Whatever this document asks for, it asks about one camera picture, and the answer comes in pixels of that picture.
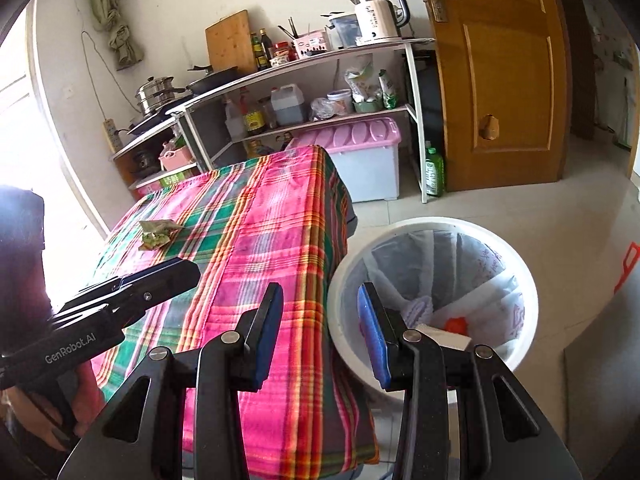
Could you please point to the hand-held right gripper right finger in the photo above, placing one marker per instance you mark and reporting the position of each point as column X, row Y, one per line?
column 372, row 340

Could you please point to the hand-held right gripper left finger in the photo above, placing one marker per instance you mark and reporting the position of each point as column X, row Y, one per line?
column 265, row 342

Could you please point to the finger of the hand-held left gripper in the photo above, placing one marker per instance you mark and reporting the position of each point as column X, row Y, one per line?
column 160, row 280

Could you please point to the green wrapper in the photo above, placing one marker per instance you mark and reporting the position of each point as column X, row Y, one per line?
column 157, row 234

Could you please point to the white round trash bin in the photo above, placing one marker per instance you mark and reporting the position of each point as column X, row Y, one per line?
column 345, row 290

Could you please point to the person's left forearm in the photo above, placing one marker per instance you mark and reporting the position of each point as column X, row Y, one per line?
column 20, row 260

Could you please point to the lavender wrapper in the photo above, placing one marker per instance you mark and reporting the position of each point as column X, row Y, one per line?
column 417, row 312

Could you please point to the white small box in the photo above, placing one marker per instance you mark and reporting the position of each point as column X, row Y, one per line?
column 445, row 340

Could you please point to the red plastic bag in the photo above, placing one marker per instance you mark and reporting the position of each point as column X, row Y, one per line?
column 456, row 325

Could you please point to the translucent bin liner bag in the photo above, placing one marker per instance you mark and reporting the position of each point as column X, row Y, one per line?
column 450, row 265

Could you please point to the pink plaid tablecloth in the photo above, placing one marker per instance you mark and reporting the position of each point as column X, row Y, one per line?
column 250, row 220

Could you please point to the pink plastic basket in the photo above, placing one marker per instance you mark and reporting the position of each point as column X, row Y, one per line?
column 177, row 159

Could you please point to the low white side shelf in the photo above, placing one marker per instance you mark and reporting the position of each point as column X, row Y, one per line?
column 145, row 141

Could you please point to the white power strip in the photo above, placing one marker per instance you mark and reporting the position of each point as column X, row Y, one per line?
column 109, row 135

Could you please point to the black induction cooker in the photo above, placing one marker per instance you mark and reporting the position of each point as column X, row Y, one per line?
column 150, row 124

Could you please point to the white plastic bottle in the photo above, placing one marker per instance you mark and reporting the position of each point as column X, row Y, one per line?
column 234, row 125

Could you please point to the green plastic bottle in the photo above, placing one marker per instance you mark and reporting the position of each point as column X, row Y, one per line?
column 434, row 172

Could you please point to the pink lid storage box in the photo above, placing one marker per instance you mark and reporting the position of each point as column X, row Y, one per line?
column 365, row 160

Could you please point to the stainless steamer pot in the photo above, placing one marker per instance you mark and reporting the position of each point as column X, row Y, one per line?
column 157, row 95

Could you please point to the red cap sauce bottle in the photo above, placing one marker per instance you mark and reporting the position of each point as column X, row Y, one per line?
column 253, row 117

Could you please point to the black frying pan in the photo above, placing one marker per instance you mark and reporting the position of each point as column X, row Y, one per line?
column 212, row 80

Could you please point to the jerrycan with dark liquid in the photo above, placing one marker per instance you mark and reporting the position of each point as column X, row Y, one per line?
column 287, row 107

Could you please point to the green bowl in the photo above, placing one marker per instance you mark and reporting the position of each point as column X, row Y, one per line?
column 367, row 106

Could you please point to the crumpled clear plastic bag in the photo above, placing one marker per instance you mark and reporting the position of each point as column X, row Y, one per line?
column 321, row 109

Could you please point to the wooden cutting board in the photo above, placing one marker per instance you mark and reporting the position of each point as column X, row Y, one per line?
column 230, row 50

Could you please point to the white lidded tub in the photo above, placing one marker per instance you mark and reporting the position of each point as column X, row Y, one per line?
column 340, row 101

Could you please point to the dark oil bottle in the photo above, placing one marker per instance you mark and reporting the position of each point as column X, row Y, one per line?
column 267, row 50
column 257, row 55

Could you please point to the green packet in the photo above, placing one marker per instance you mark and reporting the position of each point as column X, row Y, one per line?
column 388, row 91

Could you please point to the white printed bag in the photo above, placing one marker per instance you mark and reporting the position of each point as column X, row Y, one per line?
column 359, row 82

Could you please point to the red lid jar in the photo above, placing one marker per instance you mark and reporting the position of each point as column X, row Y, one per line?
column 282, row 51

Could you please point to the white shelf rack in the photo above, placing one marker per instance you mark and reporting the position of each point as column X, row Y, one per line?
column 310, row 62

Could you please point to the hanging green cloth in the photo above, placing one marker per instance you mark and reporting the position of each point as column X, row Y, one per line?
column 112, row 20

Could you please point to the pink utensil holder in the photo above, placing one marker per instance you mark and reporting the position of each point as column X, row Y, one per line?
column 312, row 45

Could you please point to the wooden door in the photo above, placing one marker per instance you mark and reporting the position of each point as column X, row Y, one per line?
column 500, row 85

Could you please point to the clear jug with white lid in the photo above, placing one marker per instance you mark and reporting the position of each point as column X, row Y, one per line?
column 344, row 32

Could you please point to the white electric kettle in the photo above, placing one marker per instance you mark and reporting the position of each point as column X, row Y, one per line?
column 377, row 17

